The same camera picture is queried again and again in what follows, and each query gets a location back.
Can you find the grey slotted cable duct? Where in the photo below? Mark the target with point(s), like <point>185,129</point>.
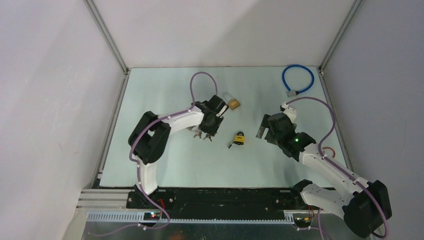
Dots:
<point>142,217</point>

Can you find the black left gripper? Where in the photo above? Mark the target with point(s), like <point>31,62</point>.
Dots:
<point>212,131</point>

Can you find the silver key bunch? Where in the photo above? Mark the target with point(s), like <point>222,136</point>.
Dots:
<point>204,136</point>

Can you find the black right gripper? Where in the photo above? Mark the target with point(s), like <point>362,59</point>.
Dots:
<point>265,124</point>

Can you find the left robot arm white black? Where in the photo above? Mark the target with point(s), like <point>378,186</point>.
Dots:
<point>150,136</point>

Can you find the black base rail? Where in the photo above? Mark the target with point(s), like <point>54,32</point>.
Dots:
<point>221,203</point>

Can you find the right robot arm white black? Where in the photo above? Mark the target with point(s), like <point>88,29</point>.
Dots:
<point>363,205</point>

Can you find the blue cable lock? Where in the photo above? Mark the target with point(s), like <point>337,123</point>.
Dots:
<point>297,79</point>

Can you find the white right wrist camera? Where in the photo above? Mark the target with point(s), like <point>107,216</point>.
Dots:
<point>289,111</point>

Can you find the yellow padlock black shackle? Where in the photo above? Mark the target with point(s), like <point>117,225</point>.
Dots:
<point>239,139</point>

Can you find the brass padlock silver shackle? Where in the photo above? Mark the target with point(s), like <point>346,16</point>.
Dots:
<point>231,101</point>

